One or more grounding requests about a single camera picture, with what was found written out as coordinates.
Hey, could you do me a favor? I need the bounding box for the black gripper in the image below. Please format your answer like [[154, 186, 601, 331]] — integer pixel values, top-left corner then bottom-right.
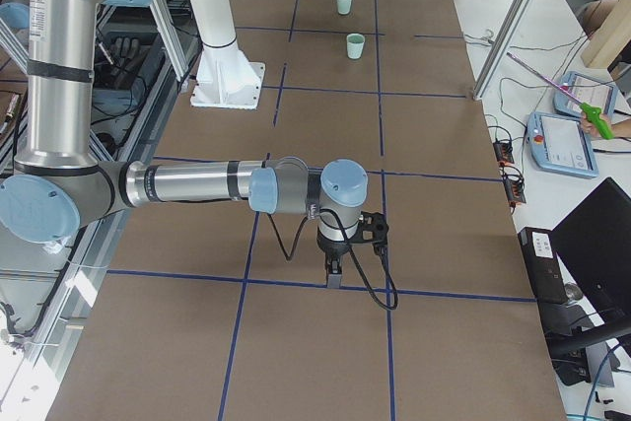
[[316, 231, 352, 289]]

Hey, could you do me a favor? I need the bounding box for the mint green cup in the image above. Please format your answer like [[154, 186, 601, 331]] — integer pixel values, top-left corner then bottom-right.
[[336, 0, 353, 16], [346, 33, 366, 60]]

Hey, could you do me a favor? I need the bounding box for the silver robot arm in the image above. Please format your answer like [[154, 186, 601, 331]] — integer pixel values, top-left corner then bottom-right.
[[1, 0, 369, 288]]

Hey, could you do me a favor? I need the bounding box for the brown paper table cover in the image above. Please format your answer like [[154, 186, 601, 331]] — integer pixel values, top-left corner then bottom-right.
[[48, 0, 565, 420]]

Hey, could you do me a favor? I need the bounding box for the orange black power strip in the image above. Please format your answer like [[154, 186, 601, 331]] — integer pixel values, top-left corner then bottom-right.
[[493, 140, 515, 167]]

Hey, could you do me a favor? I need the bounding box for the black computer box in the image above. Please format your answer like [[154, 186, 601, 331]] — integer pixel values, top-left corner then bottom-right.
[[518, 227, 568, 305]]

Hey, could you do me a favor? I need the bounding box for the near blue teach pendant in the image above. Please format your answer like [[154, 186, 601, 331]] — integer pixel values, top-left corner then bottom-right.
[[526, 111, 598, 178]]

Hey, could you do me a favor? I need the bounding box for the blue teach pendant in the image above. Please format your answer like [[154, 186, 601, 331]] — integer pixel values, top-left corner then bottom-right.
[[526, 111, 598, 178], [553, 71, 619, 118]]

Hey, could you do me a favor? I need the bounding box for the black monitor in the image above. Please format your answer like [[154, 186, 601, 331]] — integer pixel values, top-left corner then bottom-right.
[[551, 177, 631, 321]]

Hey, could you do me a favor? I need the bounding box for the far blue teach pendant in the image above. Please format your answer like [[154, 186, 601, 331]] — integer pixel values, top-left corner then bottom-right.
[[553, 71, 619, 118]]

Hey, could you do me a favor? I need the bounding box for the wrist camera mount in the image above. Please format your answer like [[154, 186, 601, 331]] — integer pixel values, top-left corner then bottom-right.
[[354, 211, 389, 246]]

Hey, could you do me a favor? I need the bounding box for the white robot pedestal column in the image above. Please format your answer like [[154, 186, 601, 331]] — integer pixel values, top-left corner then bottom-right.
[[189, 0, 265, 110]]

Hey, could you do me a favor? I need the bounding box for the green handled reacher stick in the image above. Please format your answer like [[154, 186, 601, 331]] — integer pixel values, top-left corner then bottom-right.
[[506, 51, 615, 140]]

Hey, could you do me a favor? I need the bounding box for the aluminium frame post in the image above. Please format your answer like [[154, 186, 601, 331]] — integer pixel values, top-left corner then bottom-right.
[[473, 0, 533, 101]]

